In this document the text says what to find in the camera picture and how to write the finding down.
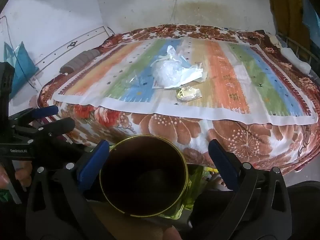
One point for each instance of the clear plastic wrapper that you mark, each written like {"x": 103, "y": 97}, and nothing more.
{"x": 132, "y": 80}

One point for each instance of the metal bed rail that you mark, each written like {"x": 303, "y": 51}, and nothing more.
{"x": 297, "y": 43}

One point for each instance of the white headboard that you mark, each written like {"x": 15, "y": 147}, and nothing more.
{"x": 75, "y": 37}

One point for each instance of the grey rolled pillow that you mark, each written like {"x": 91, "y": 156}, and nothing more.
{"x": 80, "y": 60}

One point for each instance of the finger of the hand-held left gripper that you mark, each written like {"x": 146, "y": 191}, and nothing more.
{"x": 46, "y": 111}
{"x": 57, "y": 127}

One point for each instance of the white pillow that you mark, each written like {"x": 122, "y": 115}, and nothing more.
{"x": 297, "y": 60}

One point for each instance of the teal bag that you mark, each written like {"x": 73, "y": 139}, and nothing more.
{"x": 22, "y": 62}

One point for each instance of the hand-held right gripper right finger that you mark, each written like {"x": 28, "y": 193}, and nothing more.
{"x": 223, "y": 165}

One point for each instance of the brown floral blanket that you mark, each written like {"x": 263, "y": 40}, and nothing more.
{"x": 175, "y": 130}

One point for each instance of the striped colourful bed sheet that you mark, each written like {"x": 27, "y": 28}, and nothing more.
{"x": 225, "y": 80}

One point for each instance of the gold foil wrapper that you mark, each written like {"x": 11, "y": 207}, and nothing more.
{"x": 188, "y": 93}

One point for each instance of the blue printed hanging cloth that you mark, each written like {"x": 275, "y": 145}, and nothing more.
{"x": 311, "y": 12}

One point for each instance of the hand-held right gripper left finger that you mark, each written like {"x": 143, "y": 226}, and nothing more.
{"x": 93, "y": 163}

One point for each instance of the dark bin with gold rim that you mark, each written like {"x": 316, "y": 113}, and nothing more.
{"x": 140, "y": 175}

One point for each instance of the person's left hand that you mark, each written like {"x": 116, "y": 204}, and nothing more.
{"x": 23, "y": 175}

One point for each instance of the mustard hanging garment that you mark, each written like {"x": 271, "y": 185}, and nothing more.
{"x": 285, "y": 10}

